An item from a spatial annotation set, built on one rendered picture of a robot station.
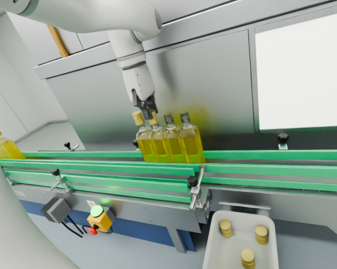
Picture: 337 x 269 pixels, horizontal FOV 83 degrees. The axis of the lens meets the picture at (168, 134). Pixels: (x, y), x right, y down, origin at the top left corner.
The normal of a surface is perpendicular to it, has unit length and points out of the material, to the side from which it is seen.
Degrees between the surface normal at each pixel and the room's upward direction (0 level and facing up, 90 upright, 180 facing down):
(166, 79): 90
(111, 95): 90
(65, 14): 139
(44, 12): 146
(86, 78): 90
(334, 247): 0
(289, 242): 0
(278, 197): 90
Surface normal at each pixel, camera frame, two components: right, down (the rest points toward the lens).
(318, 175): -0.35, 0.54
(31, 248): 0.93, -0.35
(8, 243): 0.93, -0.08
